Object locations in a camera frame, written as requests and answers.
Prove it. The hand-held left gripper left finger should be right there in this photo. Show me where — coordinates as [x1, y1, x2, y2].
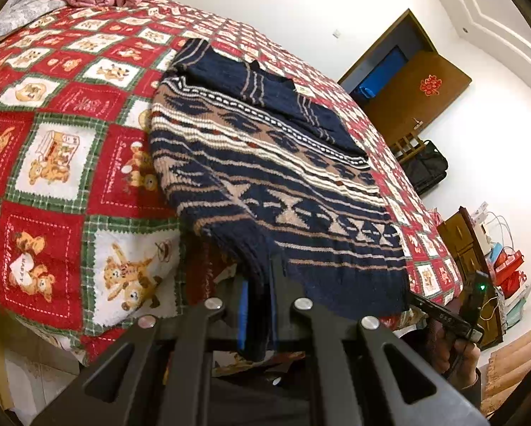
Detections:
[35, 274, 249, 426]

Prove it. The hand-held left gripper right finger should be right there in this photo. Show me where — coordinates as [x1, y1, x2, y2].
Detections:
[269, 256, 488, 426]

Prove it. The navy patterned knit sweater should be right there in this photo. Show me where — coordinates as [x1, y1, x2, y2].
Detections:
[149, 38, 410, 362]

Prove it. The person's right forearm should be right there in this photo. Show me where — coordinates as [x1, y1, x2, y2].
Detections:
[443, 375, 484, 414]

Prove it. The person's right hand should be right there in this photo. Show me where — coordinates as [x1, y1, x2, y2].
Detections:
[428, 319, 481, 391]

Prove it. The wooden cabinet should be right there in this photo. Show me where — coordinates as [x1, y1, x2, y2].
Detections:
[437, 206, 506, 350]

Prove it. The red gift bag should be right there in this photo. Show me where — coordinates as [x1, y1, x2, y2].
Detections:
[491, 248, 527, 299]

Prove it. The beige floor rug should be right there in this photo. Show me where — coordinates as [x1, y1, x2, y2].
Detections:
[480, 315, 531, 414]

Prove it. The white power strip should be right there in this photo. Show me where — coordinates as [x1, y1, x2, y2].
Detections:
[471, 203, 493, 228]

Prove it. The black bag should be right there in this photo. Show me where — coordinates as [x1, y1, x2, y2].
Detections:
[400, 141, 449, 196]

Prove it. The wooden chair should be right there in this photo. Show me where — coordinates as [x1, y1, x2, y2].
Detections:
[392, 135, 426, 163]

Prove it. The brown wooden door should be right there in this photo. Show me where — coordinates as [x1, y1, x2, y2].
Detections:
[365, 50, 472, 147]

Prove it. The red paper door decoration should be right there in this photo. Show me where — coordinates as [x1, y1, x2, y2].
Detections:
[420, 75, 443, 97]

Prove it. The red checked printed blanket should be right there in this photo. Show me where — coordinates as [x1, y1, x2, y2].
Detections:
[0, 0, 463, 362]

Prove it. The grey floral pillow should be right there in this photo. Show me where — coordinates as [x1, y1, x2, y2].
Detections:
[0, 0, 64, 47]

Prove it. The dark wooden door frame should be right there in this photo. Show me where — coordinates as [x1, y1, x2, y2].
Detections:
[337, 8, 437, 98]

